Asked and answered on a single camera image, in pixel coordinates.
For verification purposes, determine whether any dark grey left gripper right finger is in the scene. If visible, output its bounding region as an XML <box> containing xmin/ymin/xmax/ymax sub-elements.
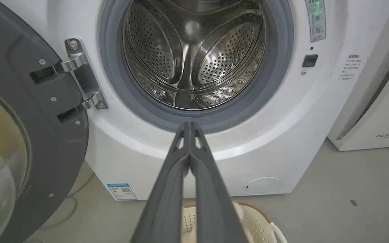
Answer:
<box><xmin>189</xmin><ymin>122</ymin><xmax>249</xmax><ymax>243</ymax></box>

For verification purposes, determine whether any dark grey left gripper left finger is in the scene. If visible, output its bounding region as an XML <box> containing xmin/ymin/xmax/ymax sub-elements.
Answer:
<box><xmin>131</xmin><ymin>122</ymin><xmax>190</xmax><ymax>243</ymax></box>

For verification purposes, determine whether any stainless steel washing machine drum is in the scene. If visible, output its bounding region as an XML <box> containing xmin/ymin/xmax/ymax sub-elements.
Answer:
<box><xmin>123</xmin><ymin>0</ymin><xmax>266</xmax><ymax>110</ymax></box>

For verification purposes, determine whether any metal washing machine door hinge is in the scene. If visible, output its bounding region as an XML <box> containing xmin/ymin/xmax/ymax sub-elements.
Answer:
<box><xmin>55</xmin><ymin>38</ymin><xmax>108</xmax><ymax>110</ymax></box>

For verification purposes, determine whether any grey washing machine door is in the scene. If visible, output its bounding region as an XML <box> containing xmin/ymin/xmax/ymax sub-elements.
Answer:
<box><xmin>0</xmin><ymin>0</ymin><xmax>89</xmax><ymax>243</ymax></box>

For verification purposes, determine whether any blue energy label sticker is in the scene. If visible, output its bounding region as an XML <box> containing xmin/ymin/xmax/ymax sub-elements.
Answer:
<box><xmin>106</xmin><ymin>183</ymin><xmax>138</xmax><ymax>201</ymax></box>

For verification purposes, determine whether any cream perforated laundry basket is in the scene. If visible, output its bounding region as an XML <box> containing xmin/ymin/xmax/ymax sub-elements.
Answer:
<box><xmin>180</xmin><ymin>200</ymin><xmax>288</xmax><ymax>243</ymax></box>

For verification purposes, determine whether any white front-load washing machine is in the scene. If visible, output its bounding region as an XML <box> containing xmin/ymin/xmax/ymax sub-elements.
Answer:
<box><xmin>0</xmin><ymin>0</ymin><xmax>389</xmax><ymax>201</ymax></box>

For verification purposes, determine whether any grey rubber door gasket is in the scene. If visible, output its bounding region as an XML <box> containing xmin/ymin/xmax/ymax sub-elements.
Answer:
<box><xmin>99</xmin><ymin>0</ymin><xmax>294</xmax><ymax>134</ymax></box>

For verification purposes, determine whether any white Feelbird appliance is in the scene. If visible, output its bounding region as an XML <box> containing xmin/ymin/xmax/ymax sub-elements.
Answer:
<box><xmin>327</xmin><ymin>0</ymin><xmax>389</xmax><ymax>152</ymax></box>

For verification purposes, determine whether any grey instruction sticker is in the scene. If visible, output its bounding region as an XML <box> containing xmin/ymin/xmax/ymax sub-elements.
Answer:
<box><xmin>305</xmin><ymin>0</ymin><xmax>327</xmax><ymax>43</ymax></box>

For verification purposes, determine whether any thin white floor cable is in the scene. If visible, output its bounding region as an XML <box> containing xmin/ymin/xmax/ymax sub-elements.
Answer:
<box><xmin>26</xmin><ymin>172</ymin><xmax>95</xmax><ymax>243</ymax></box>

